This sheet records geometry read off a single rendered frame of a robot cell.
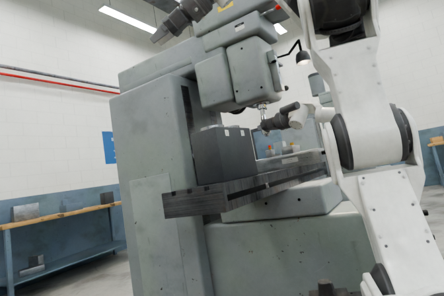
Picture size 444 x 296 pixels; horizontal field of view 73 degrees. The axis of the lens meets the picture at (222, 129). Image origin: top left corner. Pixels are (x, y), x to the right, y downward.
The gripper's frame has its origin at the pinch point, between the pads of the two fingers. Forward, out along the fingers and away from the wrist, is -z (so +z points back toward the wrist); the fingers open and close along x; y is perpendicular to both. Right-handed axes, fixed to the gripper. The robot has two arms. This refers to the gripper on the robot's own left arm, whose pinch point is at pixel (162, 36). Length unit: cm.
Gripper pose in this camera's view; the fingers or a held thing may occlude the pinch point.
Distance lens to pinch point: 103.2
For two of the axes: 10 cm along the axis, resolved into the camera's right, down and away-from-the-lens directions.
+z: 7.6, -6.4, -1.4
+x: 0.1, -2.1, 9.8
